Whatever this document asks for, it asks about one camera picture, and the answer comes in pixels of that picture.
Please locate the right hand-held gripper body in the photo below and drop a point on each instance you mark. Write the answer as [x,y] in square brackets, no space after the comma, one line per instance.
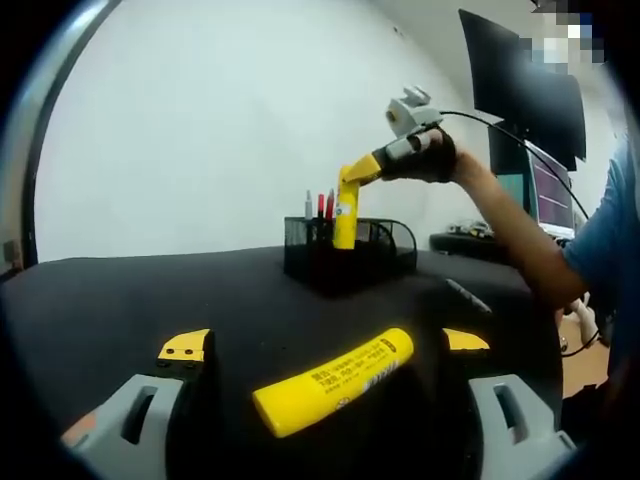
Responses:
[412,112]

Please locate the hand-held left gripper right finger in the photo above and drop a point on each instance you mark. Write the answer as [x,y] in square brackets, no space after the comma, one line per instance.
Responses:
[525,430]

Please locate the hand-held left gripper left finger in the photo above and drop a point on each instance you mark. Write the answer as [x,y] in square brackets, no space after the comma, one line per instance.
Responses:
[115,430]

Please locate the yellow glue stick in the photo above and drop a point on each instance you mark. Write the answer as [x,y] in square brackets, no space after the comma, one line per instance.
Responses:
[330,387]
[345,220]

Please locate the black mesh holder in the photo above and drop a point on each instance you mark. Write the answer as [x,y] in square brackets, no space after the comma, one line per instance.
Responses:
[350,265]

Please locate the clear grey pen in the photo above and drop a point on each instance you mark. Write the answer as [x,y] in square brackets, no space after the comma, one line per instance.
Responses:
[467,296]

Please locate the person's right hand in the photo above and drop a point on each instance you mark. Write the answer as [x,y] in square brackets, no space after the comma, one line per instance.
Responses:
[430,162]

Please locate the large black monitor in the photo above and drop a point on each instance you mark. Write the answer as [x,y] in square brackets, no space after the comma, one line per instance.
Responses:
[500,75]

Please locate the small black monitor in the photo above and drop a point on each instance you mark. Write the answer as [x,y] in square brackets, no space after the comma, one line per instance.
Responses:
[507,150]

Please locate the black desk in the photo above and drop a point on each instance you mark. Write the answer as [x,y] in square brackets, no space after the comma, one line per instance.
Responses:
[465,247]

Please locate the lit teal screen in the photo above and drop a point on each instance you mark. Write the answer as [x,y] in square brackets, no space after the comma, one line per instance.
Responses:
[512,197]

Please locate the lit purple screen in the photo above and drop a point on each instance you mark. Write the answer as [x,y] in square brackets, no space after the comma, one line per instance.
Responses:
[550,192]

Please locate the black partition frame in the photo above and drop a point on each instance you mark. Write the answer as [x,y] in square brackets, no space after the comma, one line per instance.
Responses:
[42,120]

